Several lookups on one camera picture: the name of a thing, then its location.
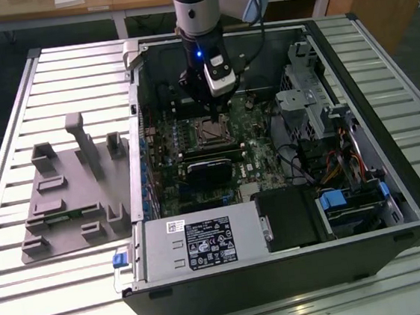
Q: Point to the silver topped CPU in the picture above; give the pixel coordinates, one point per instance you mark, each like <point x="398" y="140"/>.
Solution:
<point x="211" y="133"/>

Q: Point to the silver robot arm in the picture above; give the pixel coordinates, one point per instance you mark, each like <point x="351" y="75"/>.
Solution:
<point x="195" y="12"/>

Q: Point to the RAM slot with black clips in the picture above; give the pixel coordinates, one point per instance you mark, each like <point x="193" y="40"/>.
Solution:
<point x="213" y="149"/>
<point x="213" y="156"/>

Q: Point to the RAM slot with white clips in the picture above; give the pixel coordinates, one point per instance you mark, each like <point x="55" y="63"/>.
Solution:
<point x="213" y="153"/>
<point x="214" y="159"/>

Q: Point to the silver coin cell battery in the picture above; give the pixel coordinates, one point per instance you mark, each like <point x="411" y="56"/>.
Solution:
<point x="248" y="104"/>

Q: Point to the silver drive cage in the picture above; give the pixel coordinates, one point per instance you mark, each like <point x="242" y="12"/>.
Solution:
<point x="301" y="99"/>

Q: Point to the black graphics card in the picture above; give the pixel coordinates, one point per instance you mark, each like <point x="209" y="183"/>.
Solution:
<point x="209" y="172"/>

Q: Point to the green motherboard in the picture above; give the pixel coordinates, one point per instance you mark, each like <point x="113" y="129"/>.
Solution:
<point x="262" y="152"/>

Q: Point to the silver chipset heatsink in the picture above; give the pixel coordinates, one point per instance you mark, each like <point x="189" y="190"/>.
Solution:
<point x="250" y="190"/>

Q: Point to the grey parts rack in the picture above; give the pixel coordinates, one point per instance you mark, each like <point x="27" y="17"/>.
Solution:
<point x="70" y="187"/>

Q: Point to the black plastic bay box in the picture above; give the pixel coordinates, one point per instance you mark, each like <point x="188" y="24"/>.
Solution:
<point x="287" y="217"/>

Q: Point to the silver power supply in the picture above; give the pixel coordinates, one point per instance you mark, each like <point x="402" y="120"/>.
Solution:
<point x="163" y="252"/>

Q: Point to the blue disk carrier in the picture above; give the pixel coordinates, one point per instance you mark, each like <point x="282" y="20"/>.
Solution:
<point x="331" y="200"/>

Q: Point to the blue plastic latch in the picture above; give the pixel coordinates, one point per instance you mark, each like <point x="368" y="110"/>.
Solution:
<point x="120" y="259"/>

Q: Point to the blue plastic clip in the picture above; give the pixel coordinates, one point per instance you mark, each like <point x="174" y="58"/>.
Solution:
<point x="384" y="190"/>

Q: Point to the black PC case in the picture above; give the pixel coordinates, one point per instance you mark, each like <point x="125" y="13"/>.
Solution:
<point x="246" y="289"/>

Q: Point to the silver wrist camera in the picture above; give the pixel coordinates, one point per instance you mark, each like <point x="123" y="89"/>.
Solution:
<point x="221" y="85"/>

